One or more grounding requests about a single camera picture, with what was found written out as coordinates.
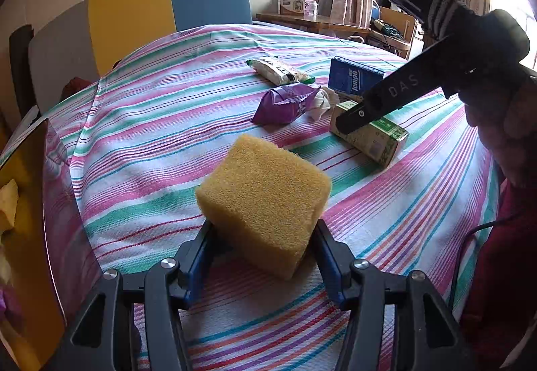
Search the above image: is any wooden desk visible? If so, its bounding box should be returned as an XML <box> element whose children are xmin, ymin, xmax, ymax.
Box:
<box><xmin>256</xmin><ymin>13</ymin><xmax>371</xmax><ymax>38</ymax></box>

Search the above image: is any small pink box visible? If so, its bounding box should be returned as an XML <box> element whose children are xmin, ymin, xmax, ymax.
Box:
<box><xmin>304</xmin><ymin>0</ymin><xmax>318</xmax><ymax>21</ymax></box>

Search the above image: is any purple packet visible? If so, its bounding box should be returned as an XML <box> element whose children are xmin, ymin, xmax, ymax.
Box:
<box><xmin>251</xmin><ymin>83</ymin><xmax>321</xmax><ymax>126</ymax></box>
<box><xmin>0</xmin><ymin>285</ymin><xmax>21</xmax><ymax>326</ymax></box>

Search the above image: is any green snack packet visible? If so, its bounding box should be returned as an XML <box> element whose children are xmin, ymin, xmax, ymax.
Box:
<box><xmin>247</xmin><ymin>57</ymin><xmax>316</xmax><ymax>86</ymax></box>

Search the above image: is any grey yellow blue chair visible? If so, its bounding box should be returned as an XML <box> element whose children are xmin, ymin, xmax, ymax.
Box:
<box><xmin>9</xmin><ymin>0</ymin><xmax>252</xmax><ymax>115</ymax></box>

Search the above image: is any yellow sponge block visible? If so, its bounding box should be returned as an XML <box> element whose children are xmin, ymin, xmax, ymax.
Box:
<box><xmin>195</xmin><ymin>135</ymin><xmax>332</xmax><ymax>280</ymax></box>
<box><xmin>0</xmin><ymin>179</ymin><xmax>19</xmax><ymax>234</ymax></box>

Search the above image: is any striped bed sheet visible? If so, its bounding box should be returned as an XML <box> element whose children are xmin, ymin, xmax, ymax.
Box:
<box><xmin>0</xmin><ymin>21</ymin><xmax>504</xmax><ymax>371</ymax></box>

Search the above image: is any white knotted cloth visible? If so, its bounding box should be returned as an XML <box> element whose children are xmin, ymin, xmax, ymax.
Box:
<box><xmin>306</xmin><ymin>86</ymin><xmax>340</xmax><ymax>121</ymax></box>

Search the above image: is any dark red cushion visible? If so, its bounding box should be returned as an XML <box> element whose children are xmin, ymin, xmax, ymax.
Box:
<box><xmin>60</xmin><ymin>77</ymin><xmax>93</xmax><ymax>101</ymax></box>

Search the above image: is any green carton box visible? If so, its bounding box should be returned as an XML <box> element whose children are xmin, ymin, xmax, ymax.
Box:
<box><xmin>330</xmin><ymin>100</ymin><xmax>409</xmax><ymax>168</ymax></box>

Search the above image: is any blue Tempo tissue pack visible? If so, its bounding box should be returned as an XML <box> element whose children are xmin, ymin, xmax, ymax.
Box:
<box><xmin>328</xmin><ymin>56</ymin><xmax>384</xmax><ymax>99</ymax></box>

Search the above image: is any gloved right hand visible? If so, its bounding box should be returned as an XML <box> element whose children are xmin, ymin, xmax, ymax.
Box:
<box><xmin>459</xmin><ymin>74</ymin><xmax>536</xmax><ymax>188</ymax></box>

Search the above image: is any gold tray box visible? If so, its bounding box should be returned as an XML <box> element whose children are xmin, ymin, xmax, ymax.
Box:
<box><xmin>1</xmin><ymin>121</ymin><xmax>65</xmax><ymax>370</ymax></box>

